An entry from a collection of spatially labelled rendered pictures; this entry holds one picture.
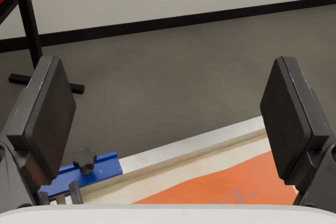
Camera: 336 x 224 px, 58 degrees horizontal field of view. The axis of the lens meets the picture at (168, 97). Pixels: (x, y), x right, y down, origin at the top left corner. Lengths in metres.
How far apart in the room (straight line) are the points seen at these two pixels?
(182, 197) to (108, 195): 0.16
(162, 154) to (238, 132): 0.21
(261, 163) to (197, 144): 0.17
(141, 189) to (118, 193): 0.05
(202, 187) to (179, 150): 0.10
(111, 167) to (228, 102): 1.68
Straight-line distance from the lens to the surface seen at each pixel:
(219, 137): 0.76
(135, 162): 0.68
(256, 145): 0.83
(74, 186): 0.61
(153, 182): 0.70
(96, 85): 2.21
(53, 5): 2.40
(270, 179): 0.78
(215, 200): 0.71
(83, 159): 0.60
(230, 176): 0.75
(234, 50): 2.75
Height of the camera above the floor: 1.57
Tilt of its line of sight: 47 degrees down
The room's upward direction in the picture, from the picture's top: 12 degrees clockwise
